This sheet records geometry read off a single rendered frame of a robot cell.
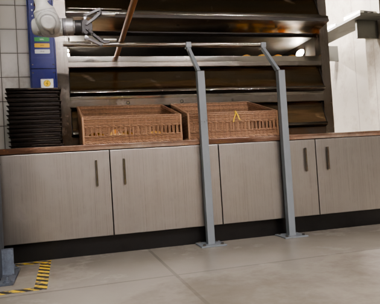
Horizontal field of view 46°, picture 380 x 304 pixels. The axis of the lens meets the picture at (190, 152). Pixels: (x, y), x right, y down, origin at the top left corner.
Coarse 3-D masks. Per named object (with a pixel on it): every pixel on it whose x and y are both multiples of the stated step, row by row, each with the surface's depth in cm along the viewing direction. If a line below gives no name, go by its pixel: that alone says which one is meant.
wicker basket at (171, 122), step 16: (80, 112) 256; (96, 112) 287; (112, 112) 289; (128, 112) 292; (144, 112) 295; (160, 112) 298; (176, 112) 262; (80, 128) 262; (96, 128) 283; (112, 128) 244; (128, 128) 247; (160, 128) 252; (176, 128) 254; (80, 144) 267
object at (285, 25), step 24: (96, 24) 289; (120, 24) 292; (144, 24) 295; (168, 24) 299; (192, 24) 302; (216, 24) 306; (240, 24) 309; (264, 24) 313; (288, 24) 317; (312, 24) 321
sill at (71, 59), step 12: (72, 60) 289; (84, 60) 291; (96, 60) 292; (108, 60) 294; (120, 60) 296; (132, 60) 298; (144, 60) 300; (156, 60) 302; (168, 60) 304; (180, 60) 306; (204, 60) 311; (216, 60) 313; (228, 60) 315; (240, 60) 317; (252, 60) 319; (264, 60) 321; (276, 60) 324; (288, 60) 326; (300, 60) 328; (312, 60) 331
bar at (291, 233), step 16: (192, 64) 258; (272, 64) 268; (288, 128) 258; (208, 144) 246; (288, 144) 258; (208, 160) 246; (288, 160) 257; (208, 176) 245; (288, 176) 257; (208, 192) 245; (288, 192) 257; (208, 208) 245; (288, 208) 256; (208, 224) 244; (288, 224) 256; (208, 240) 244
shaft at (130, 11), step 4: (132, 0) 198; (136, 0) 197; (132, 4) 202; (128, 8) 210; (132, 8) 207; (128, 12) 214; (132, 12) 213; (128, 16) 219; (128, 20) 224; (124, 24) 232; (128, 24) 231; (124, 28) 238; (124, 32) 244; (120, 36) 255; (124, 36) 252; (120, 40) 261; (116, 48) 281; (120, 48) 277; (116, 52) 288
